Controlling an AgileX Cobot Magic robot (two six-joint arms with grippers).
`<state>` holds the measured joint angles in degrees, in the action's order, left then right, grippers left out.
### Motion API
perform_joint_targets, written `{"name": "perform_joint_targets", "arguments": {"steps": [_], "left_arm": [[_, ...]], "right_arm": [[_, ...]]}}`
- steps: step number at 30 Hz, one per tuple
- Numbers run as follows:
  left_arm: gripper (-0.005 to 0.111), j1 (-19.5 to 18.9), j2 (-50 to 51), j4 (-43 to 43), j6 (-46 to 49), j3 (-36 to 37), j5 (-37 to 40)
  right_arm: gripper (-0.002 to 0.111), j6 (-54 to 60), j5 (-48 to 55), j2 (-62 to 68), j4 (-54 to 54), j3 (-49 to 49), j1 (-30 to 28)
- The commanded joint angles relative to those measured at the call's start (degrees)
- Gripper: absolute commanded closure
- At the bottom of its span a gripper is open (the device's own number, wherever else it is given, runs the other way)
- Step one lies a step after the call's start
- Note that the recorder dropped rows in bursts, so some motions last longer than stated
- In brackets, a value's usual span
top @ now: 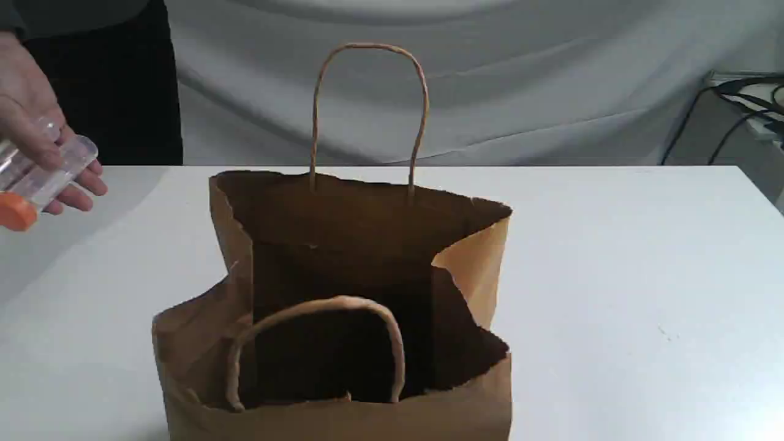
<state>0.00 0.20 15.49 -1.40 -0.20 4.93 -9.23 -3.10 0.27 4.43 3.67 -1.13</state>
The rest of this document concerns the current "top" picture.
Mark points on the person's bare hand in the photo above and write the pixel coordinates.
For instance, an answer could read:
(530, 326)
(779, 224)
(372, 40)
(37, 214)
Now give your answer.
(26, 96)

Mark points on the clear bottle with orange cap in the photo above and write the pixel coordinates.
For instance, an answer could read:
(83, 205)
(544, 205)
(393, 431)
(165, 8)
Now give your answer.
(28, 189)

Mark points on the brown paper bag with handles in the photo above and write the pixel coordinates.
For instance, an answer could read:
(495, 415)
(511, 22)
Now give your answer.
(350, 310)

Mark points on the grey draped backdrop cloth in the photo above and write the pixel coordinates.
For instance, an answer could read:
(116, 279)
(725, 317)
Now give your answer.
(510, 82)

